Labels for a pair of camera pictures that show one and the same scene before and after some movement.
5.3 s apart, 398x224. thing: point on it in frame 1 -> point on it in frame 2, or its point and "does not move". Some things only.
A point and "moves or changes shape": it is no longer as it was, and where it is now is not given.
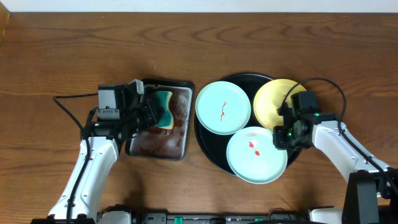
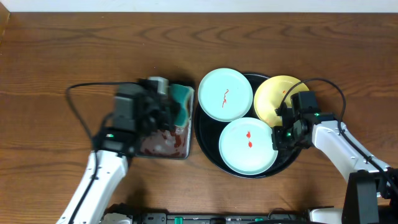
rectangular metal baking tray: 163,143 does not move
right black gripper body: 286,139 does not move
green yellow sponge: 166,121 moves or changes shape
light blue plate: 252,157 moves or changes shape
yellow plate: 270,96 does not move
